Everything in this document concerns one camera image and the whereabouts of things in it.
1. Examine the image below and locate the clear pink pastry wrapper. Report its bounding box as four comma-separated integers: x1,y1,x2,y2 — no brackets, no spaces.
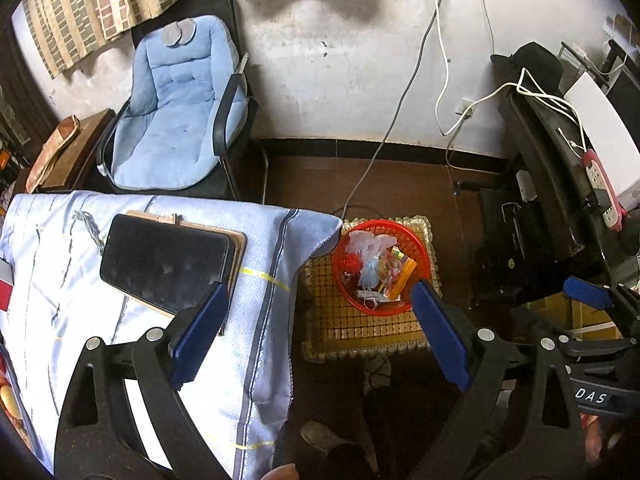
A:
376,254,404,292

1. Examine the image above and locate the white tissue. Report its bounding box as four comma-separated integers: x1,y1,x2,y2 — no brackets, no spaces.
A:
345,230,397,263

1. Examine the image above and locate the red mesh net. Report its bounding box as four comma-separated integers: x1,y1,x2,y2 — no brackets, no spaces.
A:
341,252,363,275

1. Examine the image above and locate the red plastic trash basket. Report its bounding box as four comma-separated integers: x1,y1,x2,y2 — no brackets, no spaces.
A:
331,216,439,316

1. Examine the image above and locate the person right hand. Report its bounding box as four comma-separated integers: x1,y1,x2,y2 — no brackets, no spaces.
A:
580,414,624,468

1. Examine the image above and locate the blue striped tablecloth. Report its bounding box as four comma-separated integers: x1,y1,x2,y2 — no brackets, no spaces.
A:
1,191,342,479

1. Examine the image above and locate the white power strip red edge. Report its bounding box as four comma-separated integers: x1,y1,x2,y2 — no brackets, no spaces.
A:
582,148,623,232

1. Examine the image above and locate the red paper cup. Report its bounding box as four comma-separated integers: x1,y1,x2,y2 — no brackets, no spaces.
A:
0,259,13,311

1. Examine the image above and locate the white box device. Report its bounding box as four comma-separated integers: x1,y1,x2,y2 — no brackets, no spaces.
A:
564,73,640,210

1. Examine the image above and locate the brown notebook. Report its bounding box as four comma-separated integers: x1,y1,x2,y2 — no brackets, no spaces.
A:
124,210,249,336

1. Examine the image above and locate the bamboo seat mat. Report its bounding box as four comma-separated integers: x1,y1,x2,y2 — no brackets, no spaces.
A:
302,216,440,363

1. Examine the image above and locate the dark wooden side table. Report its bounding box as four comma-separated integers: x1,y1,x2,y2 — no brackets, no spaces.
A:
38,108,115,193

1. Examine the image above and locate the brown paper bag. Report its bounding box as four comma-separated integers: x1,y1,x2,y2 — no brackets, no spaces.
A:
25,115,80,193

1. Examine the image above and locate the light blue chair cushion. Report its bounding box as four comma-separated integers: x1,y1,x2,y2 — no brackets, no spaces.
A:
111,15,240,191

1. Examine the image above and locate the white power cable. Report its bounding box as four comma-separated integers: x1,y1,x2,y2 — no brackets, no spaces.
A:
418,0,589,154

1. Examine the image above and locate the grey power cable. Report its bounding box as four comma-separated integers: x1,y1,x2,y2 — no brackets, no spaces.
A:
339,0,454,221

